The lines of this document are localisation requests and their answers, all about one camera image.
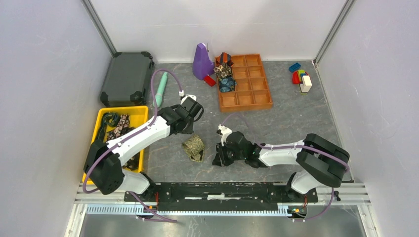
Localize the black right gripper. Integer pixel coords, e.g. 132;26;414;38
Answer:
212;140;246;166

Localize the olive green leaf-pattern tie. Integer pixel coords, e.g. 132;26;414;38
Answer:
182;134;205;162

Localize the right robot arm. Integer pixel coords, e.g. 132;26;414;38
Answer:
212;131;350;201

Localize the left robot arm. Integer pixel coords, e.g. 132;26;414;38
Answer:
84;95;204;201

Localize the mint green flashlight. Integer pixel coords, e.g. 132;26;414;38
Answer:
153;72;168;107

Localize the yellow plastic bin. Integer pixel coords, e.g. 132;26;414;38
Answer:
82;105;150;186

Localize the purple plastic object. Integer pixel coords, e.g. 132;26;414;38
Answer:
192;43;214;80

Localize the orange wooden compartment tray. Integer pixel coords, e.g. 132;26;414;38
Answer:
218;54;273;113

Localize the rolled blue paisley tie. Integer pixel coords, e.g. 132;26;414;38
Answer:
218;77;237;93

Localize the black pink-floral tie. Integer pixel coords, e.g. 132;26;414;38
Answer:
106;114;133;141

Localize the dark grey suitcase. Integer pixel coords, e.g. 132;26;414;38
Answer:
99;51;155;107

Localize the rolled brown floral tie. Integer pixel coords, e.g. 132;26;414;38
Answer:
214;63;233;79

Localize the dark brown-leaf tie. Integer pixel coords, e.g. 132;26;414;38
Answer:
123;156;140;171

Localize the dark green striped tie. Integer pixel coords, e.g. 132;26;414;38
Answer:
94;112;120;141

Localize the rolled orange navy tie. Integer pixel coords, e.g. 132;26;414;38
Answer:
215;52;234;67

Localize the red toy block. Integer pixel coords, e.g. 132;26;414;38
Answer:
292;71;301;84

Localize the white toy block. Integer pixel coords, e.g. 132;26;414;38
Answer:
300;75;312;93

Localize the green toy block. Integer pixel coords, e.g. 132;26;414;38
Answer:
297;70;307;78

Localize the blue toy brick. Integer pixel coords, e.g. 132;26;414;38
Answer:
289;63;301;73

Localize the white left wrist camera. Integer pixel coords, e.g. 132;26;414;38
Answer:
179;90;197;104

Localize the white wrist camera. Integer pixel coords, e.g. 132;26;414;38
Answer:
216;124;232;146
179;90;197;104

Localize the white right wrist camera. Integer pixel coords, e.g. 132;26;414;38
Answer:
216;124;232;146

